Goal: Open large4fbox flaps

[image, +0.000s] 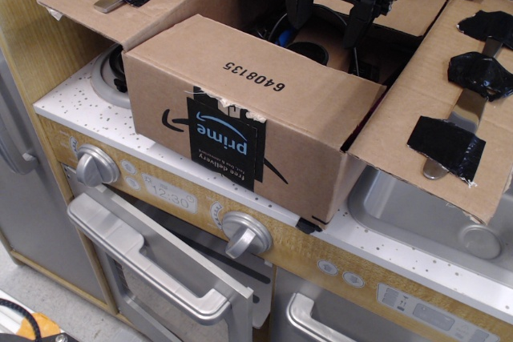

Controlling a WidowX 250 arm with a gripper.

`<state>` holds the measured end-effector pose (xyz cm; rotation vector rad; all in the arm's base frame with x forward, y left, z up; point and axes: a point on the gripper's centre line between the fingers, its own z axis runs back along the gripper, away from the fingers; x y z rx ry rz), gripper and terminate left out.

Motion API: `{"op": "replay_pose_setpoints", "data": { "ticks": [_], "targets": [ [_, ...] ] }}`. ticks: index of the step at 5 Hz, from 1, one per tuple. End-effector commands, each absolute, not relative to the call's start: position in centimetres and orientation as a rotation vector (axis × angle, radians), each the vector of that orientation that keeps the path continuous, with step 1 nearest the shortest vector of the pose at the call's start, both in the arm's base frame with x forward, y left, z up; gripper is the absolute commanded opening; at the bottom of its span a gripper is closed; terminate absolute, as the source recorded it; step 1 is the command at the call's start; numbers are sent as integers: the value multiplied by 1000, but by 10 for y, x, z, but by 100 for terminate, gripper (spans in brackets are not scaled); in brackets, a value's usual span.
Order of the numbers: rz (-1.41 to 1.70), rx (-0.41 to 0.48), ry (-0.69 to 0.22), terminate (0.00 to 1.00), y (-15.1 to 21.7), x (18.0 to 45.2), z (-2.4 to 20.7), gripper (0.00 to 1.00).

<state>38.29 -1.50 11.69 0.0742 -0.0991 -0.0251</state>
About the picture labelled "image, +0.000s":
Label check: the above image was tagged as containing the grey toy stove burner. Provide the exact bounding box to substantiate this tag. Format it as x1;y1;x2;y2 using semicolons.
91;44;131;109

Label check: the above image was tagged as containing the left silver oven knob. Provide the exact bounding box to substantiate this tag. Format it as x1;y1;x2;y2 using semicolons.
76;144;120;187

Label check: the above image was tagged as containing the brown cardboard prime box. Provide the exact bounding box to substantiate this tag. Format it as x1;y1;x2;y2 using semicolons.
40;0;512;223

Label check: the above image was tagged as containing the silver toy dishwasher door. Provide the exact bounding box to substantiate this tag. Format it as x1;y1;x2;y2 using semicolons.
270;266;502;342

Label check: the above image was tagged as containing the grey toy fridge door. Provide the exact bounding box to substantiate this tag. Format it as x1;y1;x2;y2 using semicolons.
1;61;105;301

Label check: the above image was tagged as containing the right silver oven knob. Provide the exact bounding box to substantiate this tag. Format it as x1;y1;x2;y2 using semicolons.
222;211;273;259

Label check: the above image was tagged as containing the silver toy sink basin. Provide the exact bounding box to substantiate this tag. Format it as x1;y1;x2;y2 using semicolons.
348;167;512;261

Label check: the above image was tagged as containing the black round object in box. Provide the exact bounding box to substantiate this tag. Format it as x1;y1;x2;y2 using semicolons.
287;42;329;66

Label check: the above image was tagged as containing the toy kitchen play set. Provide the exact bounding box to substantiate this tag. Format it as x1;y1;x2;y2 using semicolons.
1;0;512;341

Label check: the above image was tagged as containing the silver oven knob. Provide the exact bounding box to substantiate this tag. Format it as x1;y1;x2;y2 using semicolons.
76;144;120;187
222;211;273;259

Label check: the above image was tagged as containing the orange and black floor object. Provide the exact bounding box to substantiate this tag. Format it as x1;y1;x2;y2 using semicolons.
1;298;70;342

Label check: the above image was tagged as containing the metal strip on left flap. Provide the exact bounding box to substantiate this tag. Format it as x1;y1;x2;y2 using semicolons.
94;0;124;14

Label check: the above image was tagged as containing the silver toy oven door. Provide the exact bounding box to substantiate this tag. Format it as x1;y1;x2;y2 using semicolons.
67;191;273;341

